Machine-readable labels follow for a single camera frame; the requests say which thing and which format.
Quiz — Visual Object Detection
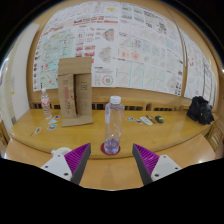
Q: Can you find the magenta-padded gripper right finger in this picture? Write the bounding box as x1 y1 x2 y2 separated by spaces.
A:
131 143 183 186

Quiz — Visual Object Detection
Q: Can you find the clear plastic bottle white cap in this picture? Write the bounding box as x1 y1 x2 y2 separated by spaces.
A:
103 95 126 155

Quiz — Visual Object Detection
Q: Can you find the flat round red coaster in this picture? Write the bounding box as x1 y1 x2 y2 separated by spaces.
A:
100 142 121 156

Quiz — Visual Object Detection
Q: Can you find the wooden chair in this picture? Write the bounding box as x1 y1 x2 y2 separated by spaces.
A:
206 119 224 152

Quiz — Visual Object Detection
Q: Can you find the map wall poster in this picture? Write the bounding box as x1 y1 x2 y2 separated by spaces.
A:
32 28 78 92

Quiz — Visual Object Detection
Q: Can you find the large printed wall poster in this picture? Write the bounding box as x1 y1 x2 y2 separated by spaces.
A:
71 1 185 98

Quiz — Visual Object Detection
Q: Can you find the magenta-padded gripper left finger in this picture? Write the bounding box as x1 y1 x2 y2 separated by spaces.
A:
40 142 92 185

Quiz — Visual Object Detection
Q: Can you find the narrow printed wall poster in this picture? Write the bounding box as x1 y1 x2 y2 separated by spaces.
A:
181 31 218 104

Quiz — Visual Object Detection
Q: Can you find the clear bottle with red label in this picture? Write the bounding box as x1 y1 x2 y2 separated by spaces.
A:
40 87 53 120

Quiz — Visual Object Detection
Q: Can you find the small white flat device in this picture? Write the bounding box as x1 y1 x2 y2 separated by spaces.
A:
139 115 154 126

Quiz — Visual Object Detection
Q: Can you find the white standing air conditioner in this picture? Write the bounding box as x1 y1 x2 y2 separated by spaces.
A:
5 23 39 125

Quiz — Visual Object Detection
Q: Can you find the dark pen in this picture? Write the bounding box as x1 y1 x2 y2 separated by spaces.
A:
145 114 157 124

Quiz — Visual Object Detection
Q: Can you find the black bag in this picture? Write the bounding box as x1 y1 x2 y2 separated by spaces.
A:
186 95 215 126

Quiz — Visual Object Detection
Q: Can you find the brown cardboard box stand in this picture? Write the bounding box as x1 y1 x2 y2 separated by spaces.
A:
57 56 94 128

